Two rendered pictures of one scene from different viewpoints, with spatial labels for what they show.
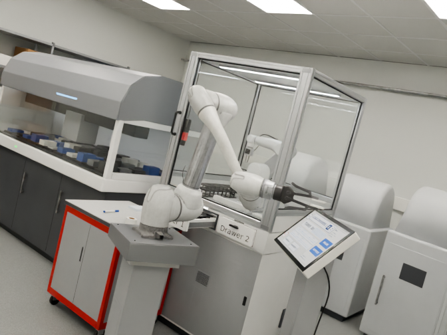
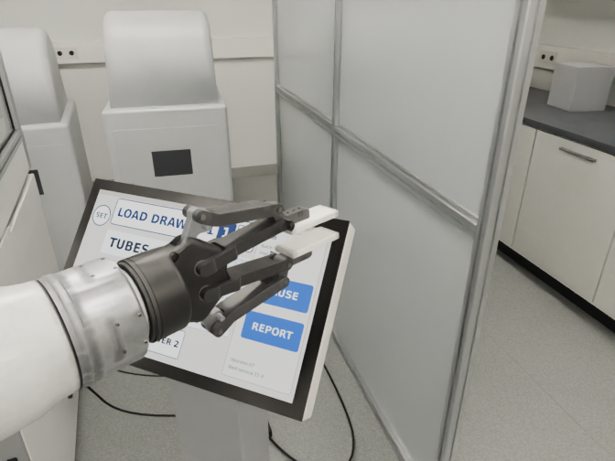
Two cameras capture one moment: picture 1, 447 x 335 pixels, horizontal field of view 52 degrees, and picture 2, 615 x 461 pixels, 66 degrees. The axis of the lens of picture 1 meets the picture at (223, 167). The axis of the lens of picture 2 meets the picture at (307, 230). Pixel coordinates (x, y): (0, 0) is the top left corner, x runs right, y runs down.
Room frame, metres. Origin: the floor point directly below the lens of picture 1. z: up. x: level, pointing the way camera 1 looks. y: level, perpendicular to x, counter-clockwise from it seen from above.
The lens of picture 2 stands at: (1.80, -0.06, 1.52)
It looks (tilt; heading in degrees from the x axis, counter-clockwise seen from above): 26 degrees down; 302
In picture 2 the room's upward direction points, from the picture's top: straight up
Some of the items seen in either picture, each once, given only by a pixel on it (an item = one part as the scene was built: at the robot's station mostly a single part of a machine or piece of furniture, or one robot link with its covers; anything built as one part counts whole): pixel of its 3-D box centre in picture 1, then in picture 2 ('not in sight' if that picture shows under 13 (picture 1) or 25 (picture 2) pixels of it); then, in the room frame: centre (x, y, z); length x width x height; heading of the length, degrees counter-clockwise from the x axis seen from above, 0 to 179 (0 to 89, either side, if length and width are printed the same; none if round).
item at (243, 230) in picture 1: (235, 230); not in sight; (2.94, -0.18, 0.87); 0.29 x 0.02 x 0.11; 53
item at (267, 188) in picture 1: (268, 189); (96, 317); (2.10, -0.23, 1.29); 0.09 x 0.06 x 0.09; 166
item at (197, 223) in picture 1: (193, 217); not in sight; (3.07, 0.12, 0.86); 0.40 x 0.26 x 0.06; 143
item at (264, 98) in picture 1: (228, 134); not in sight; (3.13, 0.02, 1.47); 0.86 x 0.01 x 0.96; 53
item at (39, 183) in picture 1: (95, 158); not in sight; (4.45, 1.24, 0.89); 1.86 x 1.21 x 1.78; 53
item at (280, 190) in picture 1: (283, 194); (178, 284); (2.09, -0.30, 1.29); 0.09 x 0.07 x 0.08; 76
